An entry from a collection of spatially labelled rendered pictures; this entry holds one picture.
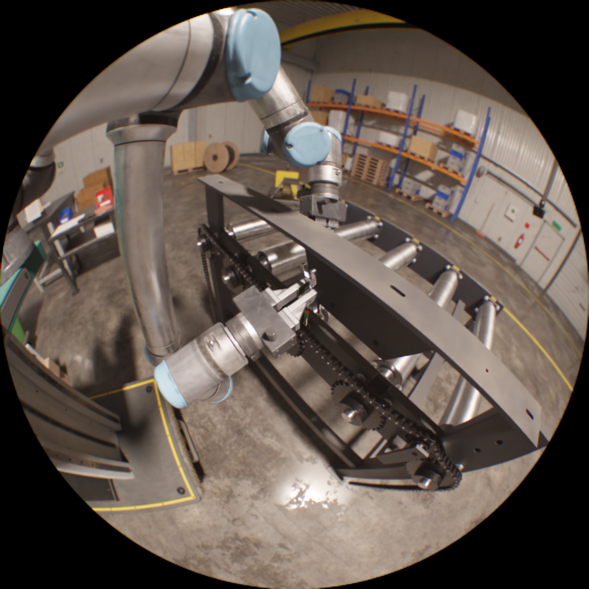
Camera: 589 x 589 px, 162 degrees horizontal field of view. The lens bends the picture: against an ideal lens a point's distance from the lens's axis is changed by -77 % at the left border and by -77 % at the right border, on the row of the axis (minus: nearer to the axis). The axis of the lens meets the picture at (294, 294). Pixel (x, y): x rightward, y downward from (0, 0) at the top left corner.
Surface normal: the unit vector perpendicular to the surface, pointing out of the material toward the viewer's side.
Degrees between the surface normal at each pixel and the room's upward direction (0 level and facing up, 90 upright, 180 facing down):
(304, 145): 94
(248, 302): 16
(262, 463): 0
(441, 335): 0
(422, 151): 90
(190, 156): 90
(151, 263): 87
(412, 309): 0
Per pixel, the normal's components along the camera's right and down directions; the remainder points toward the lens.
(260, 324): -0.02, -0.53
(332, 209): 0.63, 0.22
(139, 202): 0.68, 0.51
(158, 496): 0.12, -0.71
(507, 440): -0.76, 0.38
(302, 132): 0.34, 0.73
